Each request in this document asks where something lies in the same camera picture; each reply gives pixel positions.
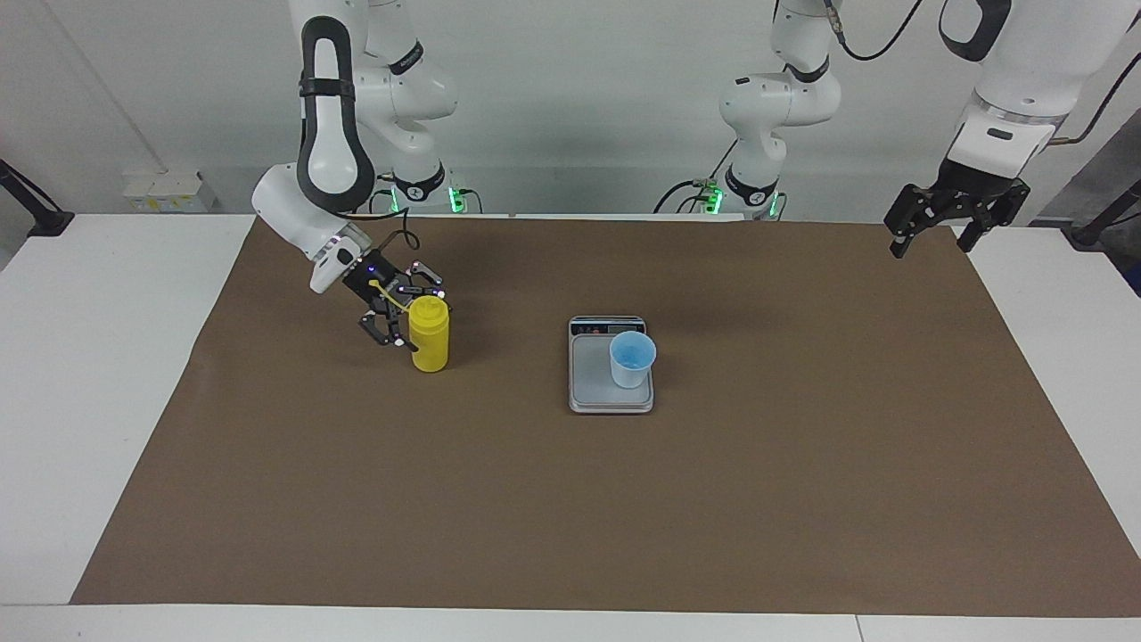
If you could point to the silver digital kitchen scale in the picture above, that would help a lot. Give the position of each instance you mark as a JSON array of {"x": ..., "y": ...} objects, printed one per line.
[{"x": 590, "y": 379}]

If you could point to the white wall socket box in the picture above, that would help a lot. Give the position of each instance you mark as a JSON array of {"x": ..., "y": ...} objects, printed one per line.
[{"x": 169, "y": 192}]

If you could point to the blue plastic cup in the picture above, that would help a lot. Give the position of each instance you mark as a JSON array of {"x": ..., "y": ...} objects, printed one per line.
[{"x": 631, "y": 366}]

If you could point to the yellow squeeze seasoning bottle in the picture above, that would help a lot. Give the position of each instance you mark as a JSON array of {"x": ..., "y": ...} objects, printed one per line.
[{"x": 430, "y": 339}]

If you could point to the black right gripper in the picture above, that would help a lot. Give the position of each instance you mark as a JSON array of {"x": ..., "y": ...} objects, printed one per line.
[{"x": 374, "y": 281}]

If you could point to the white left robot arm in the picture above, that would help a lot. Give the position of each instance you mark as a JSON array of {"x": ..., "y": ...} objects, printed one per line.
[{"x": 1025, "y": 53}]

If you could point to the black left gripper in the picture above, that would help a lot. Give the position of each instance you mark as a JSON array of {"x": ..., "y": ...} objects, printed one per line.
[{"x": 972, "y": 192}]

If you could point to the black clamp stand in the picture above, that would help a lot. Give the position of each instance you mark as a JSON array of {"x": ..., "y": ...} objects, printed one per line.
[
  {"x": 40, "y": 218},
  {"x": 1105, "y": 218}
]

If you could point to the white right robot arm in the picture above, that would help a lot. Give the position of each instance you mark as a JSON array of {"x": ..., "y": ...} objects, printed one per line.
[{"x": 285, "y": 209}]

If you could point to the brown paper table mat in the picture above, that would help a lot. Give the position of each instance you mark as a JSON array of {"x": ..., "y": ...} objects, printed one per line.
[{"x": 535, "y": 499}]

